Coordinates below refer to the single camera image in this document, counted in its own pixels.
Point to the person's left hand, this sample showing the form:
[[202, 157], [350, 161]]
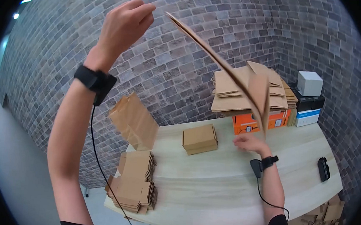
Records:
[[120, 30]]

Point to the person's right hand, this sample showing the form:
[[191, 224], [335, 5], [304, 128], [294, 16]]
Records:
[[253, 144]]

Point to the person's right fingers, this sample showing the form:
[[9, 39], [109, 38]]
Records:
[[240, 142]]

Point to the person's left fingers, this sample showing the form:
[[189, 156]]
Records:
[[142, 9]]

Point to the brown paper bag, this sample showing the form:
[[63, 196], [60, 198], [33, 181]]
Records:
[[233, 75], [136, 122]]

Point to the orange carton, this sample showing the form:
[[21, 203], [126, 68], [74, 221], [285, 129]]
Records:
[[247, 125]]

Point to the black wrist band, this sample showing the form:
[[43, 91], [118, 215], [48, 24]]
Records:
[[265, 163], [93, 79]]

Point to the small closed cardboard box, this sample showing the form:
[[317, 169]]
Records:
[[200, 139]]

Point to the stack of brown paper bags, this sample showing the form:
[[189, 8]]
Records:
[[232, 94]]

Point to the white and blue box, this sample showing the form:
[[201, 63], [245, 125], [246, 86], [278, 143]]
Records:
[[307, 118]]

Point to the black box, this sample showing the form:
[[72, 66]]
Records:
[[308, 102]]

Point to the small black device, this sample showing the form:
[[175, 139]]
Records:
[[323, 169]]

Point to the white cube box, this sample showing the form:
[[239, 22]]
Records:
[[309, 84]]

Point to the open brown paper bag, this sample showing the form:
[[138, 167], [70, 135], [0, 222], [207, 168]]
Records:
[[136, 122]]

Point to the stack of flat cardboard blanks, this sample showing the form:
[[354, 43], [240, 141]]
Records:
[[134, 181]]

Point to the pile of cardboard scraps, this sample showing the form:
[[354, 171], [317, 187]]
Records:
[[320, 222]]

